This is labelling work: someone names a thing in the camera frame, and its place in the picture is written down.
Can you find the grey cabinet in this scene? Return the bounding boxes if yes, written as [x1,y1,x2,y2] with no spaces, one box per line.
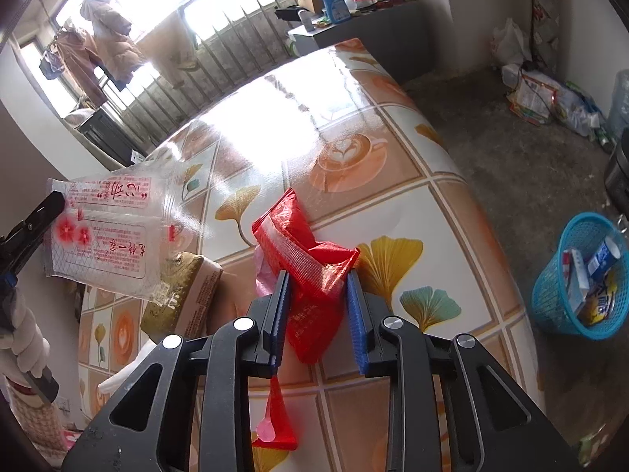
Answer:
[287,0,430,84]

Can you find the dark blue white box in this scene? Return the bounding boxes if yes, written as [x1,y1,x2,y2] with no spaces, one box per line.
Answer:
[586,235,625,281]

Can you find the pink floral cloth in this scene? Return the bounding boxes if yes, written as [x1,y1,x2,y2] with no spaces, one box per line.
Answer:
[59,428,84,453]

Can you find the brown hanging coat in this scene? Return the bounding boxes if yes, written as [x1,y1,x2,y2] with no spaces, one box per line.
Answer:
[54,29,111,109]

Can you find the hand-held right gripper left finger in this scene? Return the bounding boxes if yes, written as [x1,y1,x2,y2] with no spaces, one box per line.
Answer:
[61,269,293,472]

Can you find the large white plastic bag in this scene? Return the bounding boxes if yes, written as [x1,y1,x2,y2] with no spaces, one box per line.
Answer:
[491,17,534,67]

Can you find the clear red-printed plastic bag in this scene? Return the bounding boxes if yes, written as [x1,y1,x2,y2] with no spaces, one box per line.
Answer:
[45,160,217,303]

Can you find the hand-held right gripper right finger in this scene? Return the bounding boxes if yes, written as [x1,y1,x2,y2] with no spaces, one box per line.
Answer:
[346,269,576,472]

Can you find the tile and leaf print tablecloth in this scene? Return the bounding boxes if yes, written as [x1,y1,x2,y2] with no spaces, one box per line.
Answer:
[74,37,546,472]

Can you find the gold brown packet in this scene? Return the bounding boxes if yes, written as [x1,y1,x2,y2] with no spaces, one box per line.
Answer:
[140,252,224,339]

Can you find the dark metal cabinet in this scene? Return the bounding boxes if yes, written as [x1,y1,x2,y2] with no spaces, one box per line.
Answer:
[76,108,148,168]

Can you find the small pink plastic bag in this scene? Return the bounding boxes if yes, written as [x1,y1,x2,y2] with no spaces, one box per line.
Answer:
[254,246,281,298]

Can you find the pile of printed packaging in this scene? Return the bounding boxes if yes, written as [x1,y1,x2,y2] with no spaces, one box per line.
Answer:
[506,69,563,126]

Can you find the white cloth bundle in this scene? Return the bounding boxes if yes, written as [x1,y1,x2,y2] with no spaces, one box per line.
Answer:
[64,105,94,129]

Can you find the clear water jug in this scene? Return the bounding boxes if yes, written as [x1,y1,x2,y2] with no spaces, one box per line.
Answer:
[607,69,629,138]

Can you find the person's left hand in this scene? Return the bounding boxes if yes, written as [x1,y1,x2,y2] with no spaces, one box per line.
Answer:
[0,288,51,384]

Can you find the clear plastic bags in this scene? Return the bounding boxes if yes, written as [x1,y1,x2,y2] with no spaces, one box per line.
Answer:
[555,81,607,137]

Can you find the dark hanging garment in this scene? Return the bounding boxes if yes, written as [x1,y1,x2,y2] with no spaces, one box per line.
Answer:
[38,49,64,79]

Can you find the blue detergent bottle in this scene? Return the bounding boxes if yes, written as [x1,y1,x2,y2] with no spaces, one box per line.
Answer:
[318,0,351,24]

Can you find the dark rice cooker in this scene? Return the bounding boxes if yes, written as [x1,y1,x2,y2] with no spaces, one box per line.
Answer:
[603,128,629,207]

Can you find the red plastic bag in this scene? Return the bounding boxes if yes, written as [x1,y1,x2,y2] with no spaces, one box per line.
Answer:
[252,188,361,450]

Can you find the beige puffer jacket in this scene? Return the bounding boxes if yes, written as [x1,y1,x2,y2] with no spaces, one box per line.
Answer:
[79,0,148,82]

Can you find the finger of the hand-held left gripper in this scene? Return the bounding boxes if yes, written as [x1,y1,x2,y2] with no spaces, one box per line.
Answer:
[0,191,67,262]
[0,254,31,295]

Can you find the woven straw hat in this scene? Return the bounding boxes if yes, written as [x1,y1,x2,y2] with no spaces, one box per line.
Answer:
[7,383,70,448]

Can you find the metal balcony railing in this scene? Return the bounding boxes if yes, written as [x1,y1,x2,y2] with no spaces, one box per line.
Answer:
[98,0,315,138]

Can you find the blue plastic basket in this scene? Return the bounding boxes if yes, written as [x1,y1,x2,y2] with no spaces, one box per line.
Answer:
[532,212,629,339]

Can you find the white crumpled tissue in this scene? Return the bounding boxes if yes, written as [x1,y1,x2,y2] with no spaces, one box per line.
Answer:
[97,371,145,406]

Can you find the orange yellow snack wrapper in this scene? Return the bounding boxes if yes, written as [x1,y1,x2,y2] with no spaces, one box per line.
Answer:
[575,275,620,325]

